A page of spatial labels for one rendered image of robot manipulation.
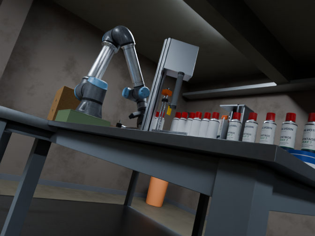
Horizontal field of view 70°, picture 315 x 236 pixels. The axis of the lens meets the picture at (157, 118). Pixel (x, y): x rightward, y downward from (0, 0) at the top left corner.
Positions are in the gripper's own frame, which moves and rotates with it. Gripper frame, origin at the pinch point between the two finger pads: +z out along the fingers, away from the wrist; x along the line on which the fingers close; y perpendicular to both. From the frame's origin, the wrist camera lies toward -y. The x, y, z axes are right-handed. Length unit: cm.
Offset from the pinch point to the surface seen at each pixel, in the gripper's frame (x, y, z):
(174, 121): -28.9, -1.6, 6.3
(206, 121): -48, -1, 16
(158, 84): -32.7, -15.3, -11.7
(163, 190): 189, 222, -37
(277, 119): -27, 278, -99
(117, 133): -59, -64, 48
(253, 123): -69, -1, 29
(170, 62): -44, -15, -21
